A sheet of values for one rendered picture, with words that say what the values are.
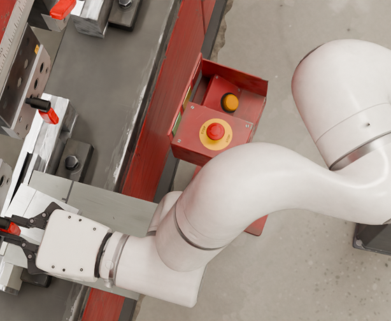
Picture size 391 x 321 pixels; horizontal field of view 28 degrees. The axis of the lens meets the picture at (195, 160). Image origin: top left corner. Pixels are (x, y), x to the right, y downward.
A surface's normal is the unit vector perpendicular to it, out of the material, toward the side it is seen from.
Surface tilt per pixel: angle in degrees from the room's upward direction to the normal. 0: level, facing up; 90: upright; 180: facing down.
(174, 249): 71
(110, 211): 0
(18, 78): 90
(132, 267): 13
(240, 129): 0
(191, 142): 0
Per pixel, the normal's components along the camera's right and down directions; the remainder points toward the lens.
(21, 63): 0.96, 0.25
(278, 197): 0.14, 0.68
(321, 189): -0.27, 0.57
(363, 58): 0.31, -0.43
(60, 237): -0.11, -0.29
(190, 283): -0.11, -0.02
